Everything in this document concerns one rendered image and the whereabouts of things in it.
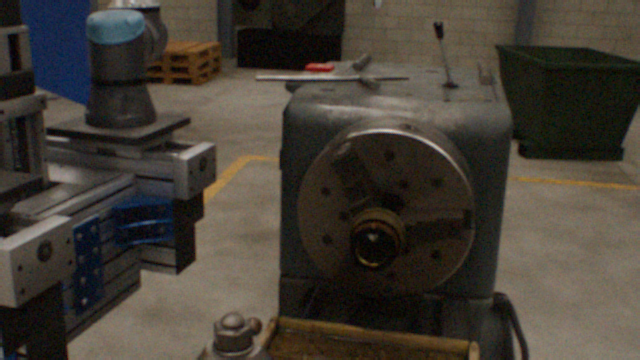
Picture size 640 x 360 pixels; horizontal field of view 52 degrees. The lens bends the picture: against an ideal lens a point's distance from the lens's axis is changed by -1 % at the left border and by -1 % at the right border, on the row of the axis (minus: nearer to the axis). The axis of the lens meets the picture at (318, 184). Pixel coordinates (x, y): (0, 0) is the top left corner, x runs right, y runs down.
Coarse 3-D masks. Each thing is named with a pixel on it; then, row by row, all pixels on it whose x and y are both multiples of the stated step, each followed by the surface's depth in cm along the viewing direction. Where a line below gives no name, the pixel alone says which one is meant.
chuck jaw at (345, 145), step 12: (336, 144) 117; (348, 144) 114; (336, 156) 114; (348, 156) 110; (336, 168) 111; (348, 168) 111; (360, 168) 111; (348, 180) 111; (360, 180) 109; (372, 180) 114; (348, 192) 110; (360, 192) 110; (372, 192) 111; (360, 204) 108; (372, 204) 107
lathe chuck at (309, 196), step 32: (352, 128) 119; (384, 128) 112; (416, 128) 116; (320, 160) 115; (384, 160) 113; (416, 160) 112; (448, 160) 111; (320, 192) 117; (384, 192) 115; (416, 192) 114; (448, 192) 112; (320, 224) 119; (320, 256) 121; (416, 256) 117; (448, 256) 116; (384, 288) 120; (416, 288) 119
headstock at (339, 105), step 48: (336, 96) 132; (384, 96) 131; (432, 96) 133; (288, 144) 132; (480, 144) 124; (288, 192) 135; (480, 192) 127; (288, 240) 139; (480, 240) 130; (480, 288) 133
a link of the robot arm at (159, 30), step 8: (120, 0) 146; (128, 0) 146; (136, 0) 146; (144, 0) 147; (152, 0) 149; (112, 8) 146; (120, 8) 145; (128, 8) 145; (136, 8) 145; (144, 8) 146; (152, 8) 148; (144, 16) 147; (152, 16) 148; (160, 16) 151; (152, 24) 148; (160, 24) 151; (152, 32) 146; (160, 32) 151; (160, 40) 151; (168, 40) 157; (160, 48) 152; (152, 56) 149; (160, 56) 155
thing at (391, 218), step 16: (352, 224) 108; (368, 224) 103; (384, 224) 104; (400, 224) 107; (352, 240) 103; (368, 240) 111; (400, 240) 104; (352, 256) 104; (368, 256) 106; (384, 256) 105
